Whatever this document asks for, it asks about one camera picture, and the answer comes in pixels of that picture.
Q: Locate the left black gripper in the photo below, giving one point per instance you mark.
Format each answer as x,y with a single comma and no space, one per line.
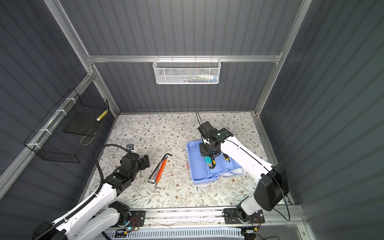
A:
142,165

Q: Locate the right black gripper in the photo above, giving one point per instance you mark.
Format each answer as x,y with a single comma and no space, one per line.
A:
202,151

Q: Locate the teal handled tool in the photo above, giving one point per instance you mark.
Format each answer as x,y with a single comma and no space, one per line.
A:
208,161

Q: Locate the yellow black utility knife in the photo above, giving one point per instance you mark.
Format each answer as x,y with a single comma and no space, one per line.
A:
213,163

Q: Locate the large black hex key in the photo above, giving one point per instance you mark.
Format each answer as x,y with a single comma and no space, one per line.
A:
154,176

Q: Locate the white blue tool box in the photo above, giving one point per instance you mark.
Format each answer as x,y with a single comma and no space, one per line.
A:
200,170

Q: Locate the orange handled tool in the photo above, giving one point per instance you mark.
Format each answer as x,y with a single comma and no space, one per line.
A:
161,170

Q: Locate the black yellow screwdriver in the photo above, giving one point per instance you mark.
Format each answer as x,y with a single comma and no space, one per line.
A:
226,157

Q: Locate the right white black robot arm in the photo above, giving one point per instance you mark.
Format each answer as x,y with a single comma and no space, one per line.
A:
271,181

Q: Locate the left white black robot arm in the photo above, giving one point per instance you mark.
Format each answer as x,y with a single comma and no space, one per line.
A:
100,210

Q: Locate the yellow tag in cage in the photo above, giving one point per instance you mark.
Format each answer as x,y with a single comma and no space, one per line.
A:
102,115

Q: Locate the black foam pad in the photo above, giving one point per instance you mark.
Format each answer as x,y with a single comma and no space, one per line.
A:
82,124

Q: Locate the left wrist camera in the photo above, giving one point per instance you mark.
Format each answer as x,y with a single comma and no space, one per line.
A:
130,147

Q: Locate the white wire mesh basket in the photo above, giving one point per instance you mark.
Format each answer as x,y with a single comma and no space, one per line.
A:
193,72

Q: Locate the black wire cage basket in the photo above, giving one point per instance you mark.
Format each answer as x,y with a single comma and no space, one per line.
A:
50,143

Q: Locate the white vented cable duct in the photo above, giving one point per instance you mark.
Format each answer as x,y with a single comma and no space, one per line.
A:
219,233

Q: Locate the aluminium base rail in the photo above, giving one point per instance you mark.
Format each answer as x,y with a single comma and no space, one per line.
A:
216,217

